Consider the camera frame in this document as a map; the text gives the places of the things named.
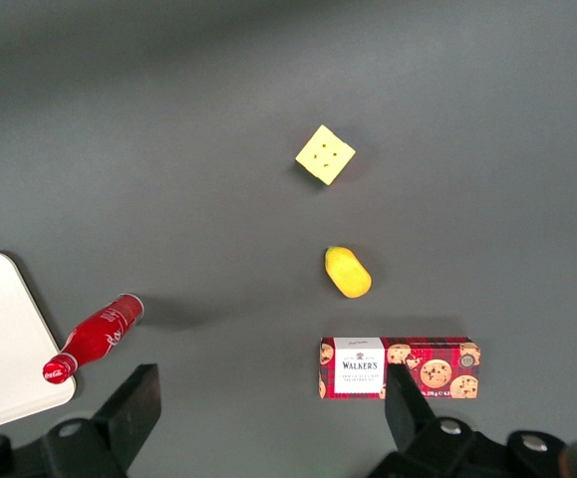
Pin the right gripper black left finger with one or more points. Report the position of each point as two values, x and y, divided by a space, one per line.
128 408

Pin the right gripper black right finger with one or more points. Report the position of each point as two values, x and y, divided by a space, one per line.
412 423

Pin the red coke bottle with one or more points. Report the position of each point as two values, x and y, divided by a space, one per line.
96 336

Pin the white rectangular tray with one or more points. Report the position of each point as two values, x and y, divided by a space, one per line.
4 338

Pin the red Walkers cookie box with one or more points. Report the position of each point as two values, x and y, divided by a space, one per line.
358 368

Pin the yellow toy lemon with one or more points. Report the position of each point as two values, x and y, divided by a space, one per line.
348 274

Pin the multicolour puzzle cube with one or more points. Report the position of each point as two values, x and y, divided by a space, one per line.
324 154

